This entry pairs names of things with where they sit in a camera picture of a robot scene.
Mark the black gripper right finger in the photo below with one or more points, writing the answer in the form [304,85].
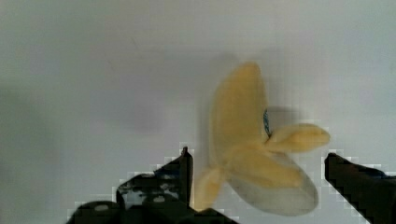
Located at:
[370,191]

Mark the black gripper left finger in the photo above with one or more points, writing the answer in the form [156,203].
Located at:
[160,197]

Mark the yellow plush banana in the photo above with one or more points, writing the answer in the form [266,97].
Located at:
[253,160]

